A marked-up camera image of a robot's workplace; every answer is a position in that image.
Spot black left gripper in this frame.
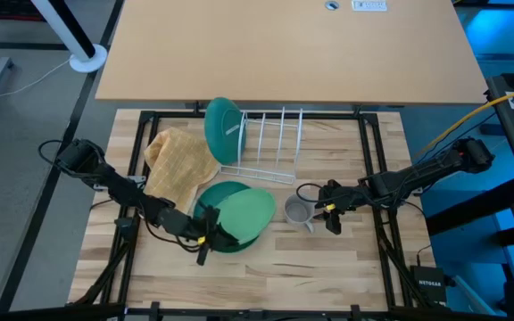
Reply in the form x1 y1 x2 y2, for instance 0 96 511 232
158 204 241 268

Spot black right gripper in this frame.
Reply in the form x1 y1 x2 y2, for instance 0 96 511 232
317 179 366 236

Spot grey mug with floral print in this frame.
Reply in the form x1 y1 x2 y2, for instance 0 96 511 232
282 193 317 235

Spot light green plate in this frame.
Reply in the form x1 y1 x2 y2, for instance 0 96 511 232
215 186 278 245

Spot dark green plate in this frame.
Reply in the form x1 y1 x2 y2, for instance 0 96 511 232
193 180 261 254
203 96 248 167

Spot white wire dish rack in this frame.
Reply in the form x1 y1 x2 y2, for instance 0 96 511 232
219 106 305 186

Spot yellow checked cloth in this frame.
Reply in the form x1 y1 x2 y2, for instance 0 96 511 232
143 126 221 215

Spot light wooden desk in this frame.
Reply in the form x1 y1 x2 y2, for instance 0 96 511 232
95 0 489 107

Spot white desk power outlet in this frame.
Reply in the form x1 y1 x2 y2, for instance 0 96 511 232
351 0 388 12

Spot white pole with round base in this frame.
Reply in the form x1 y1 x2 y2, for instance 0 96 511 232
30 0 109 74

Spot dark crate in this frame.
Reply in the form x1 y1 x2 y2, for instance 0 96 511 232
0 0 47 22

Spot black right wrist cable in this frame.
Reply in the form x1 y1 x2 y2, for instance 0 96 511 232
295 181 329 205

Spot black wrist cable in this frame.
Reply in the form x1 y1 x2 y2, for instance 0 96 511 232
295 181 329 205
143 209 204 254

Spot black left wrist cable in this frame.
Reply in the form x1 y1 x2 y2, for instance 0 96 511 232
143 209 204 254

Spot black Netgear network switch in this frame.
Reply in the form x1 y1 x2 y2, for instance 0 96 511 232
410 265 449 305

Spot black metal table frame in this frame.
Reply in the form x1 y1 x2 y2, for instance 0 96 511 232
67 109 448 321

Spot yellow cable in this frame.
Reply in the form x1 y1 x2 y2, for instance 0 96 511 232
417 81 514 157

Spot white floor cable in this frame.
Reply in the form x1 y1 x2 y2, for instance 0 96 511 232
0 56 74 103

